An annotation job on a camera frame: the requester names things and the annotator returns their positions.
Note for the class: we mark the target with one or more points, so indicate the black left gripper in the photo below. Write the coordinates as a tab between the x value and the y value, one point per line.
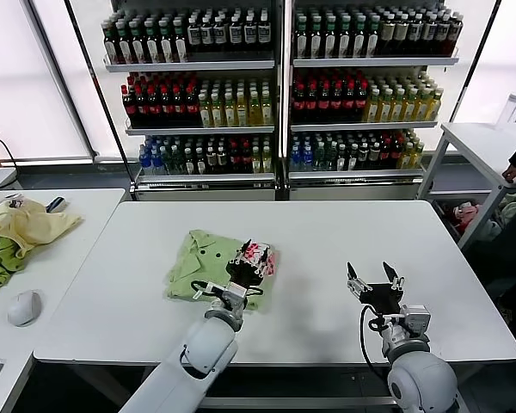
243	273

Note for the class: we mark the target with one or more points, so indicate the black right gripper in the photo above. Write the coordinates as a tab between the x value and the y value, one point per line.
378	294

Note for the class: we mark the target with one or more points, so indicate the green shirt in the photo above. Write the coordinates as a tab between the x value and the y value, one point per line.
198	275

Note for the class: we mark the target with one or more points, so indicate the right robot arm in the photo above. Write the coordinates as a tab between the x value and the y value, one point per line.
421	378

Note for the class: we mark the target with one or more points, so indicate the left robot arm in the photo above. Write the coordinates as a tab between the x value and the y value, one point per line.
198	348

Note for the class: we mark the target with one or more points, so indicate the person's bare hand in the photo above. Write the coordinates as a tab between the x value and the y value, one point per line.
512	173

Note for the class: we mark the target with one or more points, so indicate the pink and red garment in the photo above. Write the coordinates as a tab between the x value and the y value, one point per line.
465	213

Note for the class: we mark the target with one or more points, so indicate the white garment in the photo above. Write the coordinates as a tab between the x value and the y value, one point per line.
505	211

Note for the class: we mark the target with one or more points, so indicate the white side table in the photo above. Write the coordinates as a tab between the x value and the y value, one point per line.
477	146

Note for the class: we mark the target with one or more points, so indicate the bottle shelf rack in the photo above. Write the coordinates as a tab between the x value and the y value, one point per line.
198	66
370	63

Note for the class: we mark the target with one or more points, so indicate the pale yellow garment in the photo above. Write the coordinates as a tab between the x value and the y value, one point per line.
34	223

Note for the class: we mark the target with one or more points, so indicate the black slanted pole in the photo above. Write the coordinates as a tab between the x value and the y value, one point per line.
477	64
99	81

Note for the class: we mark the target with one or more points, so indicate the white computer mouse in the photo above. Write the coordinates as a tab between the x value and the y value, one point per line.
24	307

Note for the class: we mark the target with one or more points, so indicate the small colourful packet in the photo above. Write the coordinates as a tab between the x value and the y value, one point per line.
16	201

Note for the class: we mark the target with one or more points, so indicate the crumpled green garment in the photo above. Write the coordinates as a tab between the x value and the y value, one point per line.
0	262

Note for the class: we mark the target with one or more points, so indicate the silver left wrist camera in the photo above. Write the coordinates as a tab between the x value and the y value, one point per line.
234	294

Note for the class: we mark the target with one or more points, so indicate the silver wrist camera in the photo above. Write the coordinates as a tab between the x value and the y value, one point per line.
415	318
234	294

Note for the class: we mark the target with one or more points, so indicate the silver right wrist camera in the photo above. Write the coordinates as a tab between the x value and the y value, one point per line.
415	318

